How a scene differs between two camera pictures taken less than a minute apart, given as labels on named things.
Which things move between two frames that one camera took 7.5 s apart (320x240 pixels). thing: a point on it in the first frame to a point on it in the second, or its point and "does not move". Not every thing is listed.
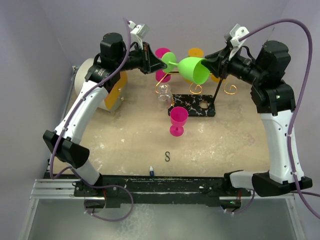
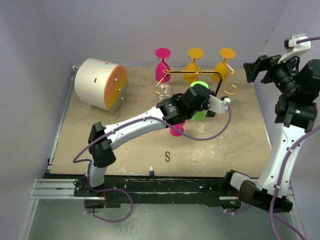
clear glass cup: x=164 y=95 does not move
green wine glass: x=192 y=68 to x=200 y=116
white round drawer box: x=115 y=98 does not move
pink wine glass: x=162 y=76 does not move
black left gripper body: x=139 y=59 to x=205 y=106
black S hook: x=165 y=154 does not move
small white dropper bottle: x=151 y=172 does not move
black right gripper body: x=239 y=66 to x=280 y=70
